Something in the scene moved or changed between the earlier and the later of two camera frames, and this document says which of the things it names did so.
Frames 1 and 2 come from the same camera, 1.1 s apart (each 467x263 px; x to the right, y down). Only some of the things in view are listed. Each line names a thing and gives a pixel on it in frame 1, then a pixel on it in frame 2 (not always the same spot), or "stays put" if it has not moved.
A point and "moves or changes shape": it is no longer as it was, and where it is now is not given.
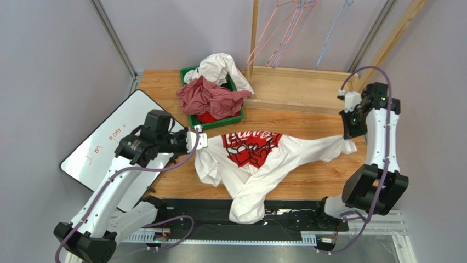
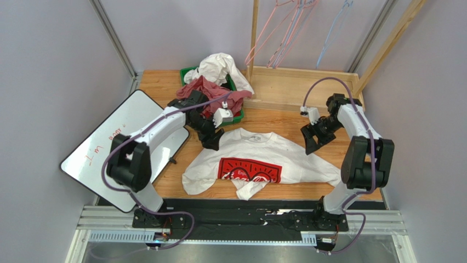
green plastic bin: (193, 120) stays put
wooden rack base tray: (301, 90) stays put
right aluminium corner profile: (371, 35) stays put
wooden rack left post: (251, 58) stays put
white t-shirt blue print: (215, 68) stays put
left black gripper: (183, 133) → (211, 140)
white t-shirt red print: (241, 161) moves or changes shape
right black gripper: (353, 129) → (315, 133)
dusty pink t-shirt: (201, 97) stays put
